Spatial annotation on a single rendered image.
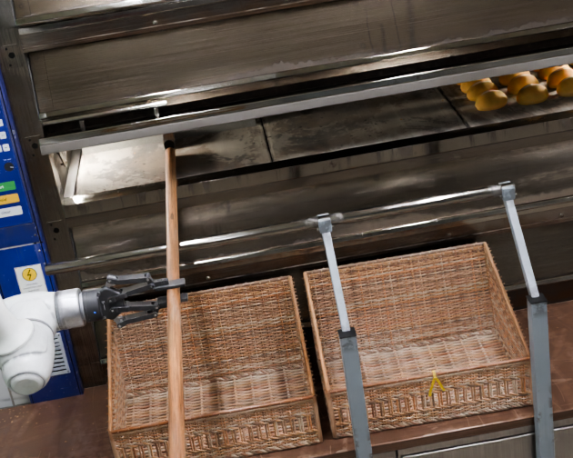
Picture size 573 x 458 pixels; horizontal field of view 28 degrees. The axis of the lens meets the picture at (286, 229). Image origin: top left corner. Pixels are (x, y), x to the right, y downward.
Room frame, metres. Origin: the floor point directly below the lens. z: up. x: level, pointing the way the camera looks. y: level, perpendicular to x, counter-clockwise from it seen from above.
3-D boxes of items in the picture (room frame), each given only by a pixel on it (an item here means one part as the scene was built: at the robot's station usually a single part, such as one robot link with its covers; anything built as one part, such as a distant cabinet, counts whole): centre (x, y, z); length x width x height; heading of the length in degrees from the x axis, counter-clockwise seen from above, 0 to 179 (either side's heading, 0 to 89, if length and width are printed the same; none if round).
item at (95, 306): (2.33, 0.44, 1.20); 0.09 x 0.07 x 0.08; 92
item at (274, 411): (2.74, 0.27, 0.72); 0.56 x 0.49 x 0.28; 92
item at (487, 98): (3.50, -0.85, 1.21); 0.61 x 0.48 x 0.06; 2
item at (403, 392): (2.76, -0.31, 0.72); 0.56 x 0.49 x 0.28; 91
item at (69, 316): (2.32, 0.51, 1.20); 0.09 x 0.06 x 0.09; 2
